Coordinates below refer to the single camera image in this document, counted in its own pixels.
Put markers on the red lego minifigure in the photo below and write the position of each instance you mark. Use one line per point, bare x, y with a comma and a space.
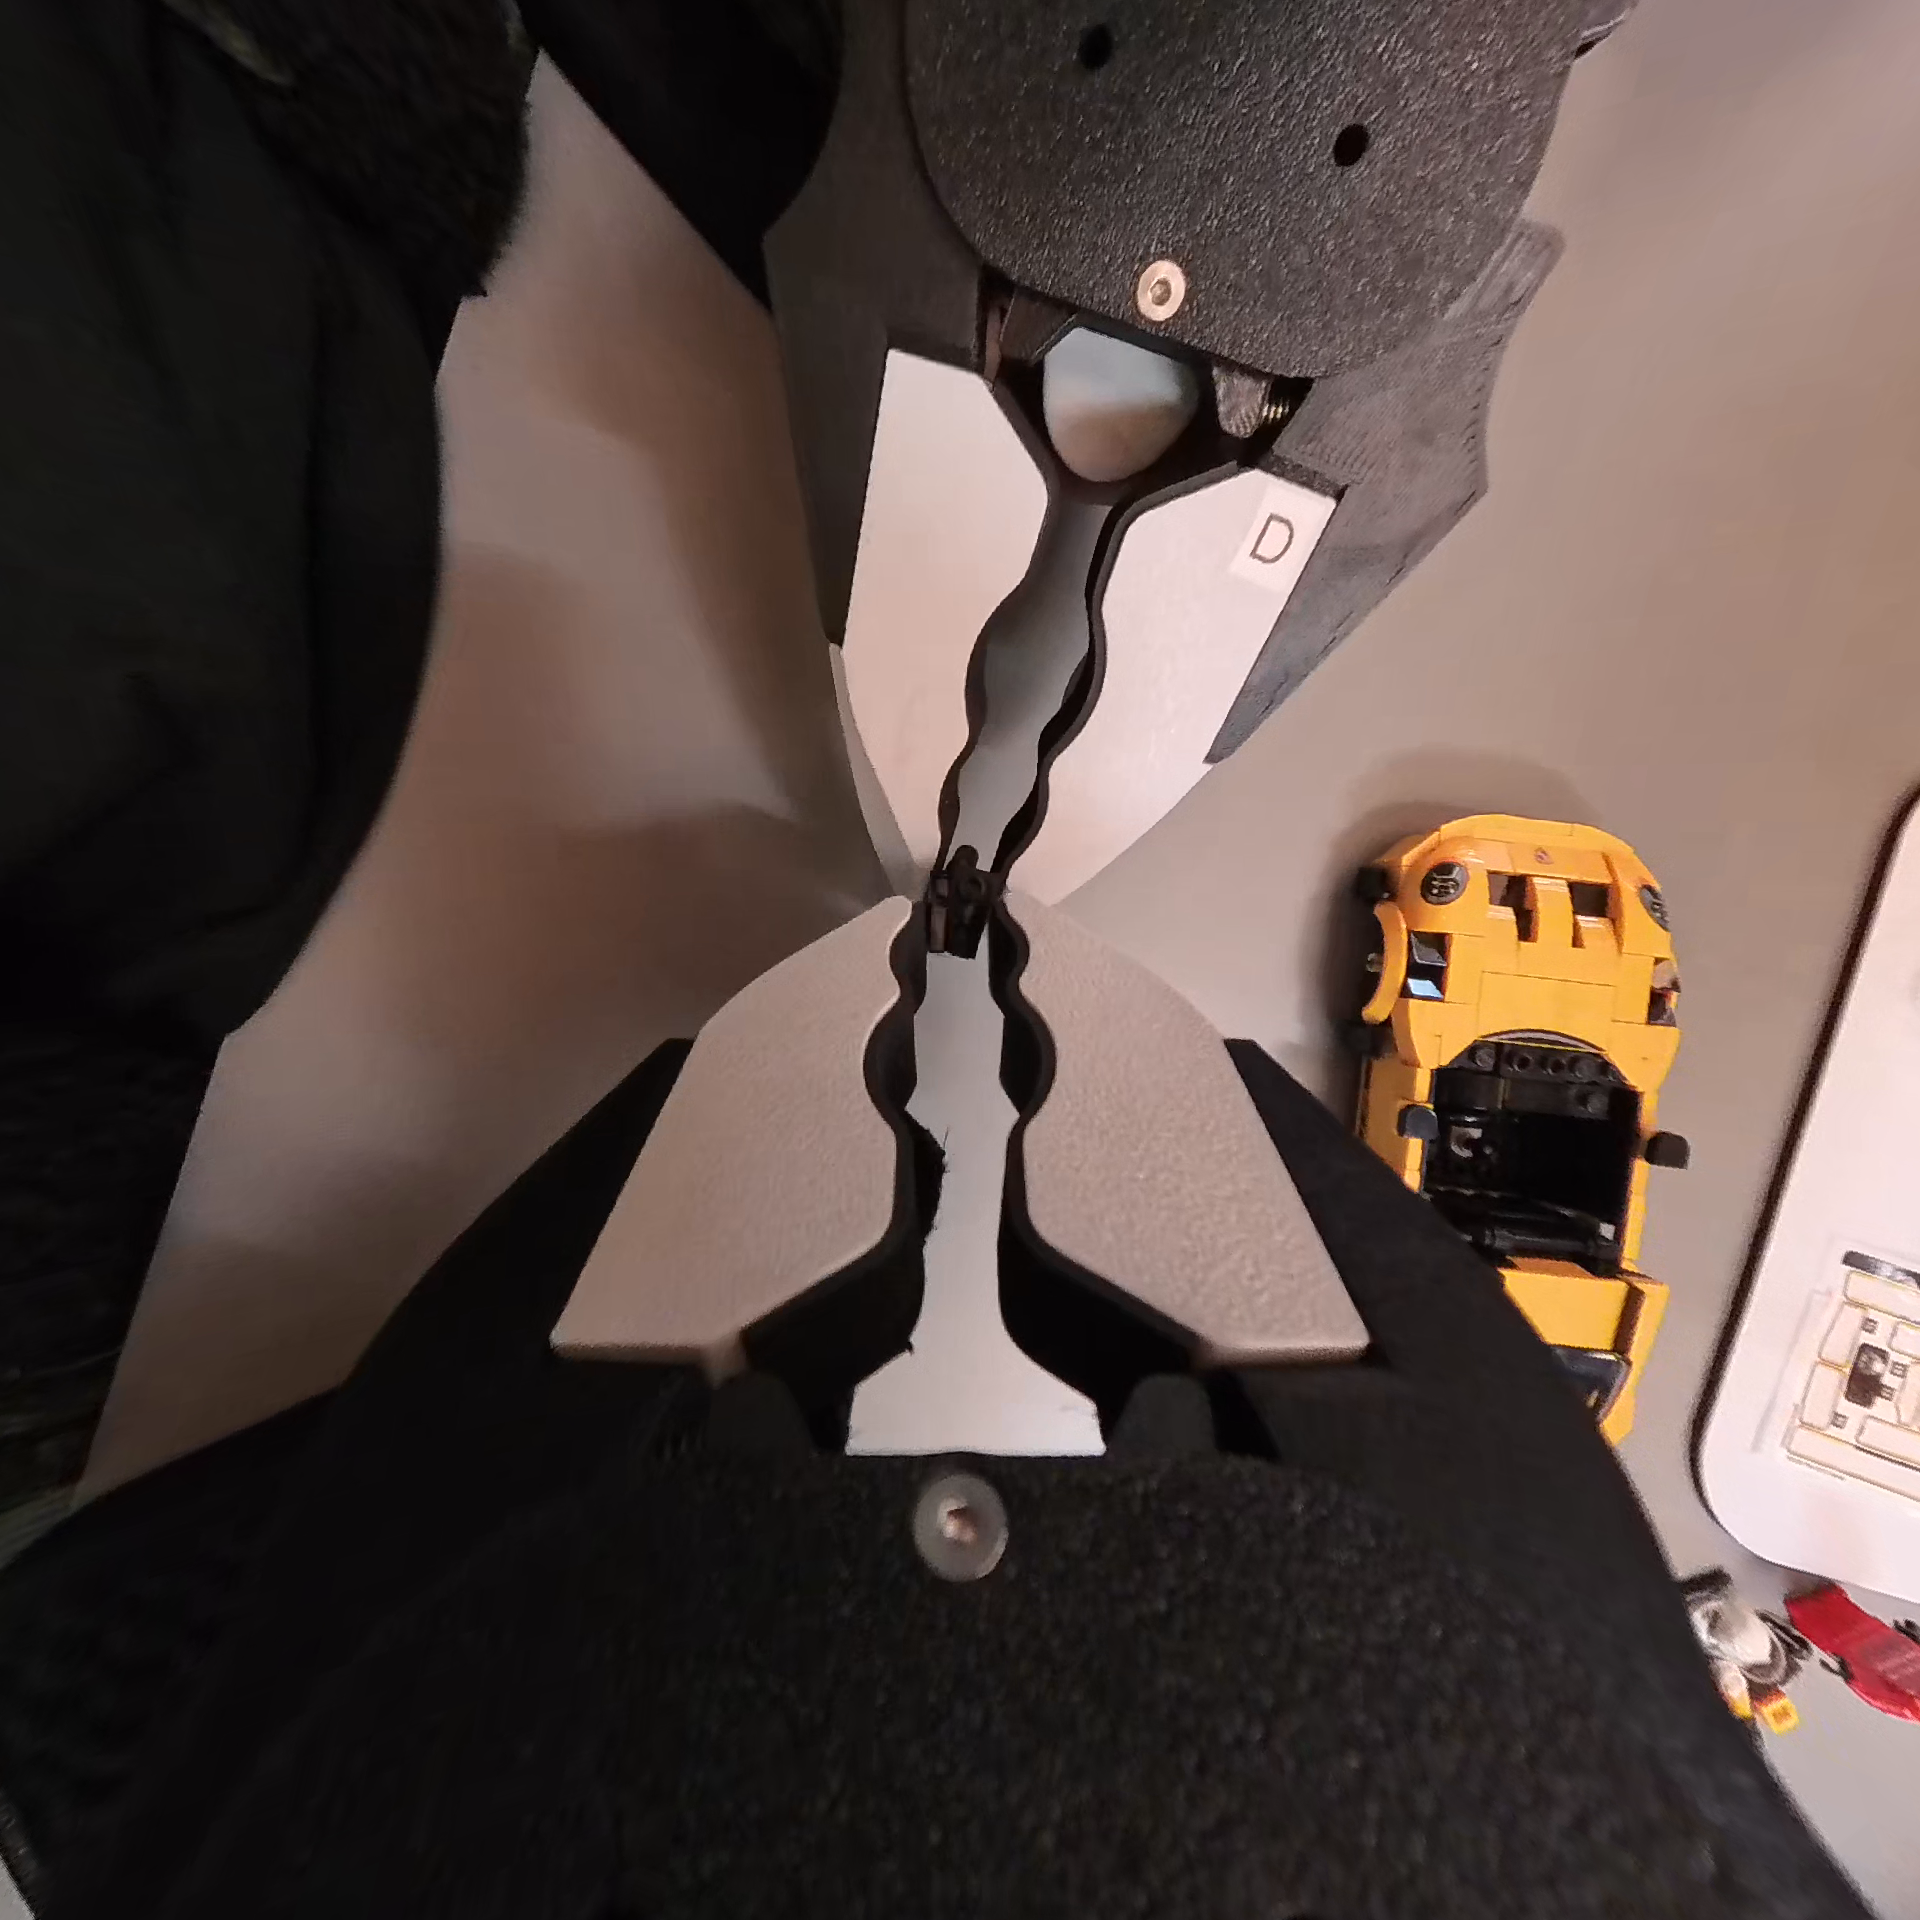
1861, 1636

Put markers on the black and yellow lego strip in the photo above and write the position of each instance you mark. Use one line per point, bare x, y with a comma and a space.
961, 902

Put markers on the white and yellow lego piece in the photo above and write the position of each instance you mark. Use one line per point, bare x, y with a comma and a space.
1748, 1641

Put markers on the person's dark clothing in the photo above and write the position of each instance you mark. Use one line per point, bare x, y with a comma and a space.
181, 599

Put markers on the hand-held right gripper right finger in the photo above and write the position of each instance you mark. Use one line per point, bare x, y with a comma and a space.
1170, 1172

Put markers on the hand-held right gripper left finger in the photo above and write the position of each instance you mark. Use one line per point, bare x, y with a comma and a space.
750, 1155

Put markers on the lego sticker sheet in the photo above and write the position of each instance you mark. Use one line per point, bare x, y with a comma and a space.
1876, 1350

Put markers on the white book stand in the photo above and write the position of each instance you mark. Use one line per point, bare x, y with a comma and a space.
1846, 1125

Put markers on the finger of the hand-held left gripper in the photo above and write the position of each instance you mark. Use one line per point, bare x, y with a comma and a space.
1184, 645
932, 569

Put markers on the yellow lego car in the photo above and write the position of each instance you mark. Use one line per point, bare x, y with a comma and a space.
1529, 975

